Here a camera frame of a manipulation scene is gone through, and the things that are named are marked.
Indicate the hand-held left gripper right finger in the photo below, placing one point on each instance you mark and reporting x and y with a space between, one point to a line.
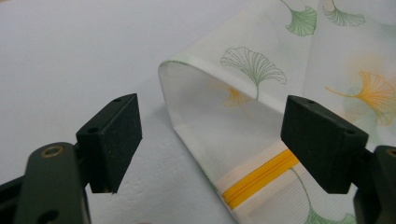
320 143

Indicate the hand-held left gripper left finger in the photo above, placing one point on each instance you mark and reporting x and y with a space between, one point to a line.
109 146

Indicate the white leaf-print mesh laundry bag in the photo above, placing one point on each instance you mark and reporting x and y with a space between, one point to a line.
246 137

